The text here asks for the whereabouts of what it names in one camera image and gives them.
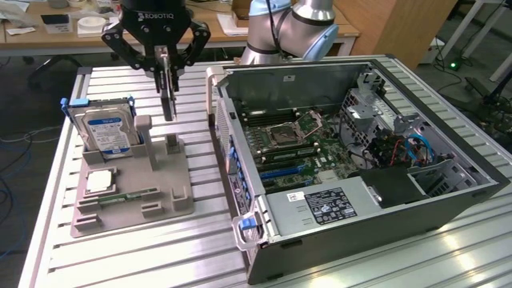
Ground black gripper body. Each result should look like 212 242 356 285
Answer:
119 0 190 50

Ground graphics card with black fan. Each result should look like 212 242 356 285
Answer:
154 44 180 122

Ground white box with round recess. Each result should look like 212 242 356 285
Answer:
76 16 110 38

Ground stack of white papers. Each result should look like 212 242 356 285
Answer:
218 13 250 37

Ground small cardboard box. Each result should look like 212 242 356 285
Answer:
231 0 254 20

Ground white box with black top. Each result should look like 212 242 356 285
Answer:
39 14 75 35

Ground beige card retention lever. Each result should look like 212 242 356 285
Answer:
206 66 227 117

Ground black chair base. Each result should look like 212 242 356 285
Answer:
23 52 122 88

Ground wooden desk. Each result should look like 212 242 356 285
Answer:
0 0 362 65

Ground clear plastic bag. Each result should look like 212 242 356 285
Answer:
0 0 30 23

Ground hard disk in blue caddy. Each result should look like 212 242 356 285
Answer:
59 92 139 158

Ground CPU socket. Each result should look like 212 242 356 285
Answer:
267 124 302 148

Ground open socket cover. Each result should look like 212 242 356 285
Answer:
294 110 326 133

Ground grey printed parts rack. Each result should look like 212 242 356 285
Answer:
71 113 198 239

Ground black RAM stick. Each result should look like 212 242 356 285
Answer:
263 146 322 163

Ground silver CPU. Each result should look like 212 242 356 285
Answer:
86 170 115 193

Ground perforated metal disk bay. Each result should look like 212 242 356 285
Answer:
339 86 402 142

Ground green motherboard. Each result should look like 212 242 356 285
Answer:
239 107 362 194

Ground green RAM stick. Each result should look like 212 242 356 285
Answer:
98 188 159 208

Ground wooden cabinet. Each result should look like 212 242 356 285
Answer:
347 0 459 70

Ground grey power supply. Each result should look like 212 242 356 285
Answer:
266 176 386 238

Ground black floor stand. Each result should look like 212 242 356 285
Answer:
463 76 512 136

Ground grey slanted disk bay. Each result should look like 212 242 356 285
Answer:
407 158 478 199

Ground open black PC case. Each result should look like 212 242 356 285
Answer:
206 59 512 286

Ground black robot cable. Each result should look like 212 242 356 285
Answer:
266 0 290 58

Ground white floor cable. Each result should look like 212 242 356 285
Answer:
0 125 62 145

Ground black wire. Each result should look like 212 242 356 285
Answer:
335 113 375 169

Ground blue floor cable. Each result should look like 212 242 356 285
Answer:
0 131 34 259

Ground red wire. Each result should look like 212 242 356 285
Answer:
391 140 406 164

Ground blue wire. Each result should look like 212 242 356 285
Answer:
402 136 438 167

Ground white desk frame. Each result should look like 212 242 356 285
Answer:
438 0 512 82

